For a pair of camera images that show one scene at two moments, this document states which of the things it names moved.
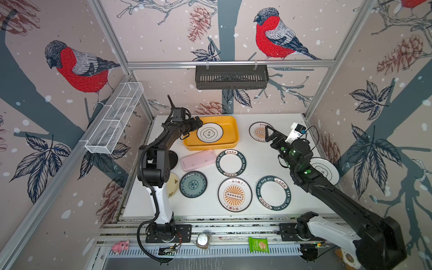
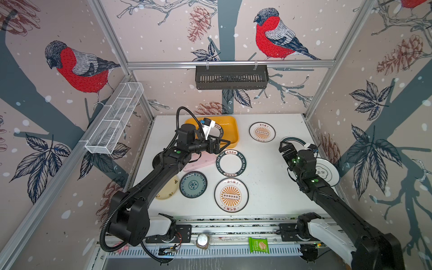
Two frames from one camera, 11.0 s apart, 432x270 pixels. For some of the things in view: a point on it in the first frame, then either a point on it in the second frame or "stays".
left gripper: (194, 126) to (215, 150)
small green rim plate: (231, 162) stays
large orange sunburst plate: (235, 194) stays
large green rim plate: (273, 193) to (216, 131)
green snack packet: (259, 244) stays
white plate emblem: (327, 168) stays
